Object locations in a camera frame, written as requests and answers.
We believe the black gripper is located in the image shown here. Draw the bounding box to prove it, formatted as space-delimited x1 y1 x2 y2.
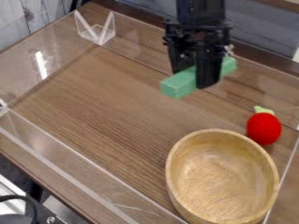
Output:
163 0 232 89

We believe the green foam block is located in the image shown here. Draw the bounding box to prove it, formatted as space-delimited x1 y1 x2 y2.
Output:
160 57 238 99

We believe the wooden bowl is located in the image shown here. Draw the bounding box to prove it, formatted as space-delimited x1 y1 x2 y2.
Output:
164 129 279 224

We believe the red plush strawberry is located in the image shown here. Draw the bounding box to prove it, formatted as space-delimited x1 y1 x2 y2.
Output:
247 106 283 145

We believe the black metal device base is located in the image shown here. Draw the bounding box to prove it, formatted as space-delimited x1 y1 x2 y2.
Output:
0 194 67 224

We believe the clear acrylic corner bracket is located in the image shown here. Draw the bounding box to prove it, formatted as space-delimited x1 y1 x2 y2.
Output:
74 10 116 46

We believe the clear acrylic tray wall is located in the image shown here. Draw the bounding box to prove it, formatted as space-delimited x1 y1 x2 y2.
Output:
0 100 187 224

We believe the black cable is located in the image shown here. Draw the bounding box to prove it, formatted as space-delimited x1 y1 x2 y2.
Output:
0 194 40 224

